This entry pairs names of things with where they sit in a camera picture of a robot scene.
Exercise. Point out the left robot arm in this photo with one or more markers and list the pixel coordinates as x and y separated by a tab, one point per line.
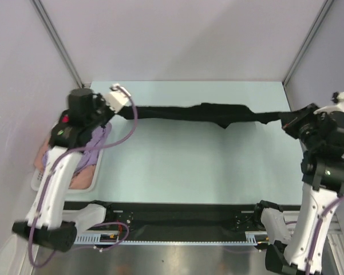
45	224

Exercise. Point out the pink t shirt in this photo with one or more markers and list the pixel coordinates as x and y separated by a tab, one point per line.
83	179

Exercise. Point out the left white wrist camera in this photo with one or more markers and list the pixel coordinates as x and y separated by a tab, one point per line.
117	97

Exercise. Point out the white laundry basket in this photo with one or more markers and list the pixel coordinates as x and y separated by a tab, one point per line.
36	179

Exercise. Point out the black t shirt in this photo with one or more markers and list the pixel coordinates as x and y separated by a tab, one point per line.
221	114

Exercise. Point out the right aluminium corner post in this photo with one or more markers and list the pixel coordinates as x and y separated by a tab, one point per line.
313	30

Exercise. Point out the left aluminium corner post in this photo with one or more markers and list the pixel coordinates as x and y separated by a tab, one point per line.
50	28

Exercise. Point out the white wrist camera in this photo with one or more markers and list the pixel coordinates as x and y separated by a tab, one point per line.
117	97
339	101

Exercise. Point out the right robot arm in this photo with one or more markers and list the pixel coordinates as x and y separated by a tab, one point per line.
321	131

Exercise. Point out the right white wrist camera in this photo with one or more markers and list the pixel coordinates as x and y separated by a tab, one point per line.
339	101

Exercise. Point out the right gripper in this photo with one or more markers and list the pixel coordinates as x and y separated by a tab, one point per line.
291	120

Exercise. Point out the red t shirt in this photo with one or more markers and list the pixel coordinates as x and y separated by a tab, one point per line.
65	119

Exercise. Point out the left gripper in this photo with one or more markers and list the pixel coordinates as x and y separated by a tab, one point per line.
99	99

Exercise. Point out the lilac t shirt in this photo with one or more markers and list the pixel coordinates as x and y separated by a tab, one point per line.
89	158

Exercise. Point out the aluminium front rail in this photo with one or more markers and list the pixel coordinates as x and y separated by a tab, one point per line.
291	218

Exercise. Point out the aluminium corner post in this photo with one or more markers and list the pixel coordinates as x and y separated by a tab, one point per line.
313	30
50	28

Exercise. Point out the white slotted cable duct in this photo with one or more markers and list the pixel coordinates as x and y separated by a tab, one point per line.
95	238

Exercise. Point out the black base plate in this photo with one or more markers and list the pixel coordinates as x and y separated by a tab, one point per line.
188	222

